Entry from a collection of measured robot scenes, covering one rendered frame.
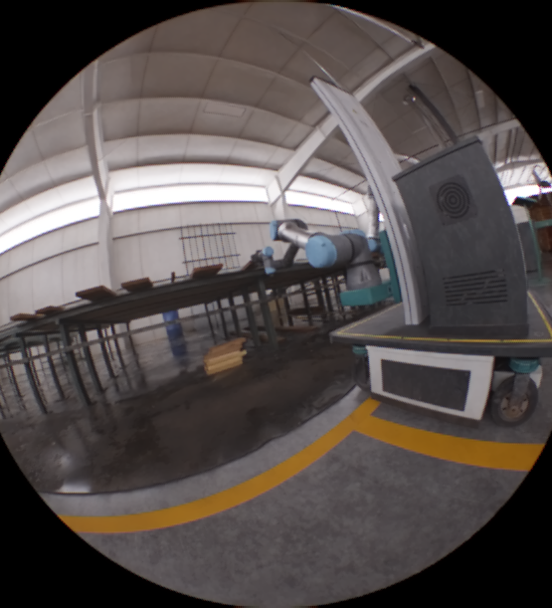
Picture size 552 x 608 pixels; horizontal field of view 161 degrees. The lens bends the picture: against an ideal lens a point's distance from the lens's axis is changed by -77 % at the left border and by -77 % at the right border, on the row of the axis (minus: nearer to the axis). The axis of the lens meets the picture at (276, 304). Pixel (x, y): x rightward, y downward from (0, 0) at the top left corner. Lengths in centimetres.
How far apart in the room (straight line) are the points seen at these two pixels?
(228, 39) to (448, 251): 649
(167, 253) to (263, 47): 776
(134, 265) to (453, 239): 817
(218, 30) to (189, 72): 146
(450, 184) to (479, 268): 24
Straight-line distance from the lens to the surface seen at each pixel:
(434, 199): 65
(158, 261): 807
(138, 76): 681
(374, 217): 128
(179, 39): 651
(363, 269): 76
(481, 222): 62
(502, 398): 76
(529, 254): 511
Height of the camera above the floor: 54
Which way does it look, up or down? 2 degrees down
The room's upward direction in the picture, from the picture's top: 13 degrees counter-clockwise
